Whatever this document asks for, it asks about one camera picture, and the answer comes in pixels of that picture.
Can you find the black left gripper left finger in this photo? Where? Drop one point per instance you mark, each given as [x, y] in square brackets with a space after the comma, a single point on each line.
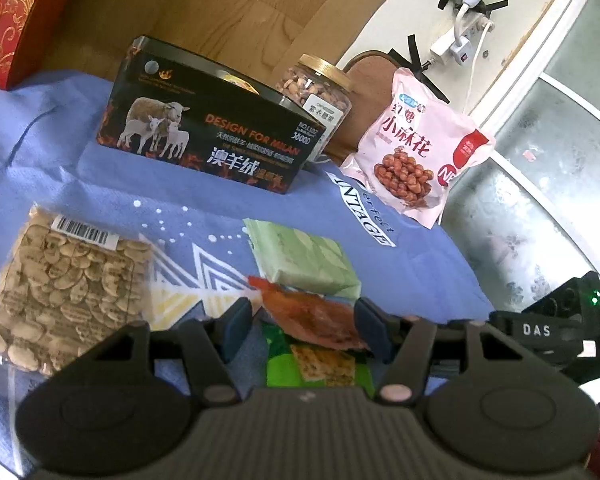
[133, 398]

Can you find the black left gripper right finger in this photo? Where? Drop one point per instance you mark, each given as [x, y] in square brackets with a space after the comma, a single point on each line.
[483, 397]

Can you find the orange red snack packet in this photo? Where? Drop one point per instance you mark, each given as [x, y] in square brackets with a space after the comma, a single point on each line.
[310, 318]

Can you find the clear bag of peanuts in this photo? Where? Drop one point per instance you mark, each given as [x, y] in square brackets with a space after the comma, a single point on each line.
[66, 287]

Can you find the green cracker packet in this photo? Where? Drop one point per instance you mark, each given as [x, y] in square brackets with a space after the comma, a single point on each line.
[293, 364]

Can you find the light green snack packet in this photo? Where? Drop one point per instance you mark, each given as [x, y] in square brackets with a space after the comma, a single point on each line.
[296, 259]

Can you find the pink fried dough snack bag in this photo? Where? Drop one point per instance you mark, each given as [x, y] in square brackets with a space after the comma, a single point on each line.
[413, 151]

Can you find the blue patterned tablecloth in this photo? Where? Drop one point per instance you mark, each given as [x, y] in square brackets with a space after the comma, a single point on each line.
[49, 156]

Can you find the black sheep wool box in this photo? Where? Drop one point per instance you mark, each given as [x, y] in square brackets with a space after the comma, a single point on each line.
[176, 106]

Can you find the brown chair back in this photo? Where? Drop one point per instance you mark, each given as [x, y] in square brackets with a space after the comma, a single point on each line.
[371, 73]

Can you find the nut jar with gold lid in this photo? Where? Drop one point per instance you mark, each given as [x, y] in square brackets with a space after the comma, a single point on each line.
[321, 90]

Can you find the wooden cabinet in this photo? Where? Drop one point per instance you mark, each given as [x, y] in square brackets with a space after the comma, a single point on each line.
[259, 38]

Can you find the white window frame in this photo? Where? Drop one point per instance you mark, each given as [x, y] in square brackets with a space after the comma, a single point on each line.
[528, 219]

